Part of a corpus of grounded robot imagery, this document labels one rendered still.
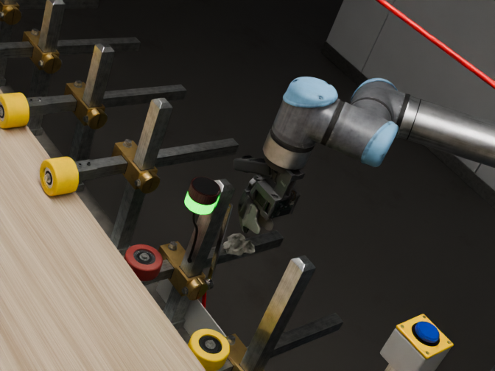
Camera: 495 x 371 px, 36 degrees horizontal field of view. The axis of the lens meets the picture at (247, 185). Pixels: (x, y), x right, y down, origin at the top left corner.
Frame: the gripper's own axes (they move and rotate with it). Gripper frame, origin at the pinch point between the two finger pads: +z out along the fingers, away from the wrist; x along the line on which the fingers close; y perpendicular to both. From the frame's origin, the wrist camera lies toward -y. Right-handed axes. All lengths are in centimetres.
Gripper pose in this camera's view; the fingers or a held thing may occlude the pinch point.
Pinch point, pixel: (245, 225)
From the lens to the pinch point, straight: 163.5
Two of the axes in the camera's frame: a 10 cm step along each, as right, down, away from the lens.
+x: 7.5, -1.6, 6.4
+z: -3.1, 7.7, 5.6
